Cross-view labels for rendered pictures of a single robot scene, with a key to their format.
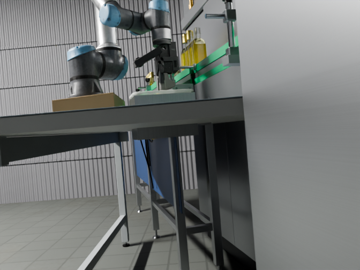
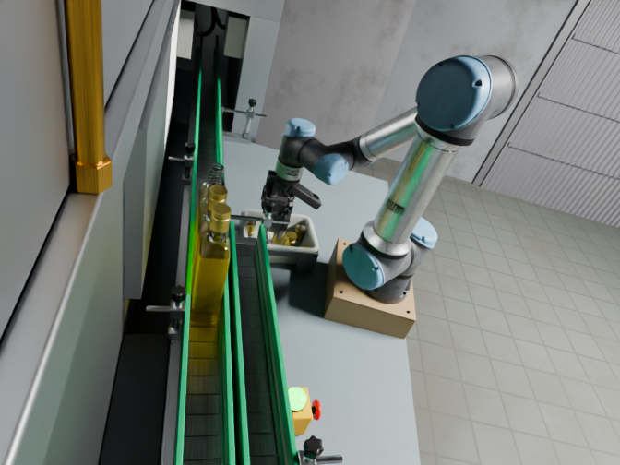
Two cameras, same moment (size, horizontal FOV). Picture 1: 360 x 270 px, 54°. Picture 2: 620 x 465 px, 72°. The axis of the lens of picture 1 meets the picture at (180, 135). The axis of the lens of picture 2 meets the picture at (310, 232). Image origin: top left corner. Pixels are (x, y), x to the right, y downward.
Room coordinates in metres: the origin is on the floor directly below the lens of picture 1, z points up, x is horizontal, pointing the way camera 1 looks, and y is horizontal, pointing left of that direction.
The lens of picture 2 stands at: (2.35, 0.01, 1.61)
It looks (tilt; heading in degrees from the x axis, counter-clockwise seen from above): 36 degrees down; 172
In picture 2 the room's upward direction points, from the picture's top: 19 degrees clockwise
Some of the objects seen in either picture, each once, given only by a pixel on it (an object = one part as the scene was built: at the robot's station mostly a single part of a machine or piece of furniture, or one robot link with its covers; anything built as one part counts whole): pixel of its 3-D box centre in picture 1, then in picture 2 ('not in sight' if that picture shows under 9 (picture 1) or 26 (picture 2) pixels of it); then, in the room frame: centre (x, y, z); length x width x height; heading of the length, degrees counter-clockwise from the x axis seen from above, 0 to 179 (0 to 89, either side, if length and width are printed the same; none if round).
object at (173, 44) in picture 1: (165, 58); (280, 192); (1.34, 0.03, 0.97); 0.09 x 0.08 x 0.12; 103
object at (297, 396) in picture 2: not in sight; (295, 398); (1.86, 0.16, 0.84); 0.04 x 0.04 x 0.03
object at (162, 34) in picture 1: (161, 37); (290, 169); (1.34, 0.04, 1.05); 0.08 x 0.08 x 0.05
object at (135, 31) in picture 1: (139, 22); (327, 161); (1.39, 0.13, 1.13); 0.11 x 0.11 x 0.08; 47
